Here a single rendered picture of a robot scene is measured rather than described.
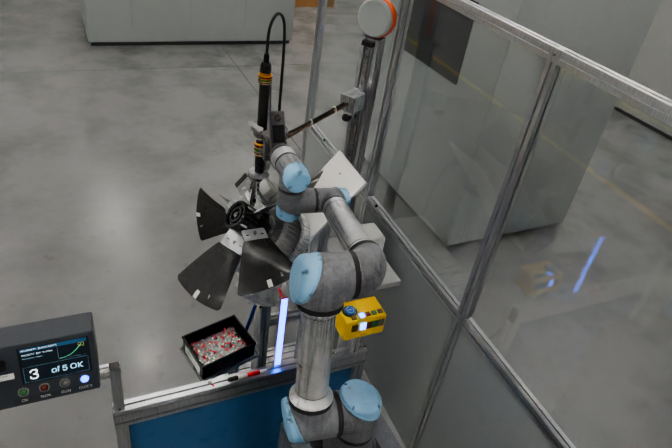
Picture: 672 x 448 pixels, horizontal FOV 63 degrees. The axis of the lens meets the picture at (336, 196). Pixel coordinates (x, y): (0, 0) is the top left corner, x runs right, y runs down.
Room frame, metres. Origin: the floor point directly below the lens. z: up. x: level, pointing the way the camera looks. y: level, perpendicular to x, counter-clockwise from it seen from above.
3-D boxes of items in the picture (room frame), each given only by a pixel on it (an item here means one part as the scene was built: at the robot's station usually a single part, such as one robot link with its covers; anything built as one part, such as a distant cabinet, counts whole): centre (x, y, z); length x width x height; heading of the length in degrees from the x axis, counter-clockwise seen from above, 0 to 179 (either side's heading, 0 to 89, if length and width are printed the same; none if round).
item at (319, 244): (1.89, 0.04, 0.58); 0.09 x 0.04 x 1.15; 28
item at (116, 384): (1.05, 0.58, 0.96); 0.03 x 0.03 x 0.20; 28
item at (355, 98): (2.17, -0.01, 1.54); 0.10 x 0.07 x 0.08; 153
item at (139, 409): (1.25, 0.20, 0.82); 0.90 x 0.04 x 0.08; 118
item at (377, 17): (2.25, -0.05, 1.88); 0.17 x 0.15 x 0.16; 28
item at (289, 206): (1.35, 0.12, 1.54); 0.11 x 0.08 x 0.11; 111
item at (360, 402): (0.94, -0.14, 1.18); 0.13 x 0.12 x 0.14; 111
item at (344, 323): (1.43, -0.15, 1.02); 0.16 x 0.10 x 0.11; 118
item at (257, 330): (1.78, 0.25, 0.46); 0.09 x 0.04 x 0.91; 28
